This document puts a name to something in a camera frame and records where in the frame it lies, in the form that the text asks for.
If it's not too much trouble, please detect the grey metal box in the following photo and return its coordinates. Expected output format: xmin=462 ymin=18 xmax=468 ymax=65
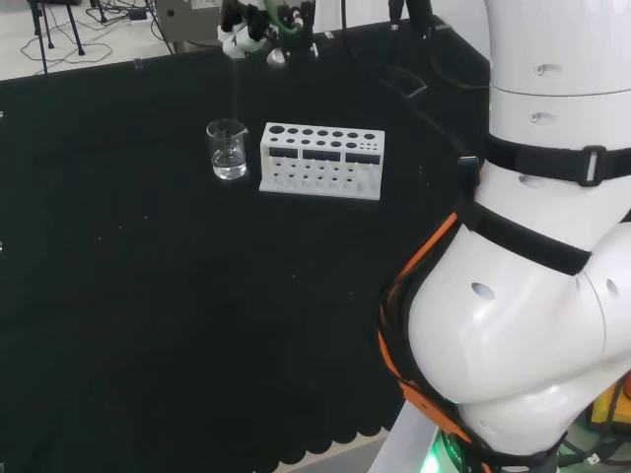
xmin=151 ymin=0 xmax=226 ymax=48

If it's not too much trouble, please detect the black bench cloth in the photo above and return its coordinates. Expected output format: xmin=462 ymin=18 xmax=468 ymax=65
xmin=0 ymin=13 xmax=494 ymax=473

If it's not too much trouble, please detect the black floor cable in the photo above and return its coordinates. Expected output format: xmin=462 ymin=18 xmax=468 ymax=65
xmin=20 ymin=34 xmax=114 ymax=68

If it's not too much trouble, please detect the white test tube rack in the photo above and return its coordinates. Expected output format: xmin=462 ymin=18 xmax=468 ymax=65
xmin=258 ymin=121 xmax=386 ymax=203

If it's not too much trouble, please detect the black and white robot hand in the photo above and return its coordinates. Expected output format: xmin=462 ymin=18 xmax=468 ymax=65
xmin=216 ymin=0 xmax=320 ymax=68

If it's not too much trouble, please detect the clear glass beaker with water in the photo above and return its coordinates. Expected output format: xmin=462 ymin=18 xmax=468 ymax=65
xmin=205 ymin=118 xmax=248 ymax=181

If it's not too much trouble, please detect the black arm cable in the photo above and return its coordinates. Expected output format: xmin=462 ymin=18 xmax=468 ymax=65
xmin=338 ymin=0 xmax=492 ymax=164

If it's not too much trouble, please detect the yellow stop button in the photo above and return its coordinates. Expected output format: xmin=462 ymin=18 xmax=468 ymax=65
xmin=590 ymin=378 xmax=631 ymax=426

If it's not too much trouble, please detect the black tripod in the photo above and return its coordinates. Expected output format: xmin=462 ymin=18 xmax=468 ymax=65
xmin=25 ymin=0 xmax=88 ymax=75

